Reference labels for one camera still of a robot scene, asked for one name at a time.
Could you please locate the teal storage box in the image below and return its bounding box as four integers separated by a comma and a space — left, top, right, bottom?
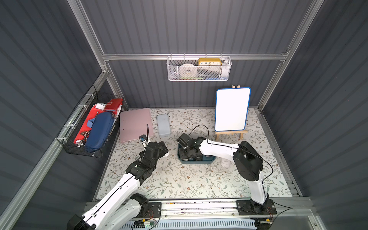
177, 144, 216, 165

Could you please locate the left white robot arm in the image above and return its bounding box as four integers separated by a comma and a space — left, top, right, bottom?
67, 141, 168, 230

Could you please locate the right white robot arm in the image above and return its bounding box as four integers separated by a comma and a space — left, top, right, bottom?
177, 133, 277, 216

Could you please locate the light blue case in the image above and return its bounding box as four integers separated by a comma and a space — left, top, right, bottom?
156, 114, 171, 137

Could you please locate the floral table mat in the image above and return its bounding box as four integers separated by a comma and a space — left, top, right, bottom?
96, 107, 294, 201

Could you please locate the pink folder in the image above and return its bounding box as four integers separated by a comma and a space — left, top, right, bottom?
120, 108, 154, 143

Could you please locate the wooden easel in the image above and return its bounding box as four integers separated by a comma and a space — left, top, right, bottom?
215, 84, 248, 141

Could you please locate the navy blue pouch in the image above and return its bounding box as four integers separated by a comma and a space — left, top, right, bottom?
85, 112, 115, 152

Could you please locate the red package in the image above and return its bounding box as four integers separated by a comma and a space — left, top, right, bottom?
73, 98, 124, 147

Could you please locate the blue framed whiteboard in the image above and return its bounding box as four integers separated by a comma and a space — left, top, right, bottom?
214, 87, 252, 133

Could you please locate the white tape roll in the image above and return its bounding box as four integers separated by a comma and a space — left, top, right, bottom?
178, 63, 198, 78

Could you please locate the yellow clock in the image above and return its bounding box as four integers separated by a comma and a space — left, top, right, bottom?
198, 58, 222, 66

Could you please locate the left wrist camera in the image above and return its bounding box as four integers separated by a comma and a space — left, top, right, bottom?
139, 135, 148, 143

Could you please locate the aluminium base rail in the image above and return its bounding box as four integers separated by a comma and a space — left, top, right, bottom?
77, 196, 325, 230

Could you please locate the black wire basket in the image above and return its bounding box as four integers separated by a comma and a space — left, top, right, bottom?
56, 87, 124, 158

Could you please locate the white wire basket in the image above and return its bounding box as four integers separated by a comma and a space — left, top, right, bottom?
166, 55, 232, 81

